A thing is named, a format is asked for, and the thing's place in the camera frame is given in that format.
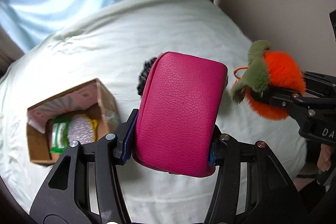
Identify black patterned fabric piece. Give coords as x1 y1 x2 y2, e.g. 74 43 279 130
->
137 57 157 96

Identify green snack packet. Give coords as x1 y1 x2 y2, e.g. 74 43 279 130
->
50 118 70 154

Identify magenta leather pouch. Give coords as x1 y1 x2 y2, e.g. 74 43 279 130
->
133 52 228 177

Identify person's right hand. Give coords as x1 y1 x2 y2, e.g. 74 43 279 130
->
317 144 334 172

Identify brown cardboard box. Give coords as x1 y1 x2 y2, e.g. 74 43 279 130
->
27 79 120 165

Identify orange green plush pompom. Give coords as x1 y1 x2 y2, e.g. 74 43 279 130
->
231 40 306 121

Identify silver yellow round scrub pad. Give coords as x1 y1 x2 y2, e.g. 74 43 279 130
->
68 114 98 144

